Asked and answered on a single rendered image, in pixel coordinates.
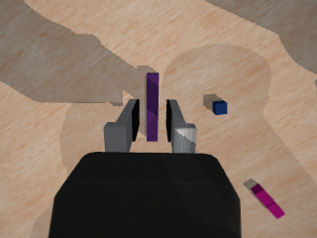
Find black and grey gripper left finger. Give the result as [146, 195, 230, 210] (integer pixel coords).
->
[103, 99, 140, 153]

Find small dark blue block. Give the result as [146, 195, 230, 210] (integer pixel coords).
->
[212, 100, 227, 115]

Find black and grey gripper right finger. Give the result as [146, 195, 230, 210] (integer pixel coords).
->
[165, 99, 197, 153]

